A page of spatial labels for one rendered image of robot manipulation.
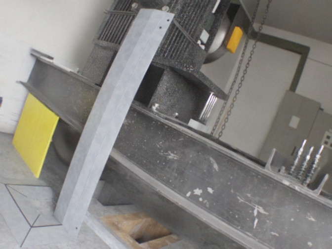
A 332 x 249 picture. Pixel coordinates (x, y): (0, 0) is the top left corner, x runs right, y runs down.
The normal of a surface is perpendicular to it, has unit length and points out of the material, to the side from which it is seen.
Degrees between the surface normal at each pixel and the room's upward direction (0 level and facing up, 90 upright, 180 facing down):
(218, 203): 90
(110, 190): 90
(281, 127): 90
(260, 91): 90
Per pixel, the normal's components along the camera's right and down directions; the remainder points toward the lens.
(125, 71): -0.33, -0.11
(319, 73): -0.51, -0.19
